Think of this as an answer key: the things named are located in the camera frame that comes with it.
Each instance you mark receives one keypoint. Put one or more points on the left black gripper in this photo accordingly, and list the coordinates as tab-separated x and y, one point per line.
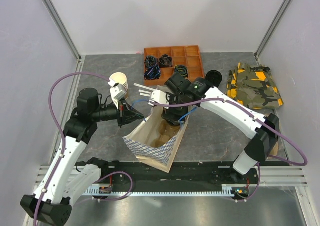
126	115

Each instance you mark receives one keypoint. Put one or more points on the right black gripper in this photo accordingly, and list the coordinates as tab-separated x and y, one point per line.
168	114

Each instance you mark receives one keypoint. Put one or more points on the single paper coffee cup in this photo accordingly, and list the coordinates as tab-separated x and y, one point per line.
171	130

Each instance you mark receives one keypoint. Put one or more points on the brown pulp cup carrier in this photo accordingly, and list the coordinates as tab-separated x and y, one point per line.
162	139

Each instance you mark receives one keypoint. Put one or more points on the checkered paper takeout bag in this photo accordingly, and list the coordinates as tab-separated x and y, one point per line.
140	140

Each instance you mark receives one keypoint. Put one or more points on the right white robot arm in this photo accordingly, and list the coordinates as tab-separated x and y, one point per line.
260	129

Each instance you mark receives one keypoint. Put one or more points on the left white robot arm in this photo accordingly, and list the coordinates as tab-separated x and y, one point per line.
54	198

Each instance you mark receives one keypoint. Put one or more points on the stack of paper cups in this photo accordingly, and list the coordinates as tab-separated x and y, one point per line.
121	78

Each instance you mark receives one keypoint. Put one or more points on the green yellow rolled tie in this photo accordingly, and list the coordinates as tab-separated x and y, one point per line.
182	70

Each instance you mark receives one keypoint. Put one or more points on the blue striped rolled tie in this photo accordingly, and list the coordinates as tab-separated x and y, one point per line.
152	73

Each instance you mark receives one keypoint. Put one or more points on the stack of black lids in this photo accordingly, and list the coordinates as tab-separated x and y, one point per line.
214	77

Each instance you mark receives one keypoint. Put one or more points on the brown dark rolled tie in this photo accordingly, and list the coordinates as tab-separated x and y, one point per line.
165	61

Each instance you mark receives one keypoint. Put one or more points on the dark rolled tie left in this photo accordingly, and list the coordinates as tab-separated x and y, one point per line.
150	61

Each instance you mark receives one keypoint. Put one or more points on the orange wooden compartment tray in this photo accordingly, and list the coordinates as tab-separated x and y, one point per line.
188	56

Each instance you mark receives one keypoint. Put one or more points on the camouflage fabric bag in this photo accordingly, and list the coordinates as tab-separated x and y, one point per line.
253	87

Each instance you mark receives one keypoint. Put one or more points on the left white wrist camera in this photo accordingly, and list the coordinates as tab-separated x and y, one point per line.
117	93

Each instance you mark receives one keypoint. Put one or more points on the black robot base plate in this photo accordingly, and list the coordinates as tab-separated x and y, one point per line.
213	172

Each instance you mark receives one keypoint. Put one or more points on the grey slotted cable duct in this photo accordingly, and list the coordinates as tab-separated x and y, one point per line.
226	191

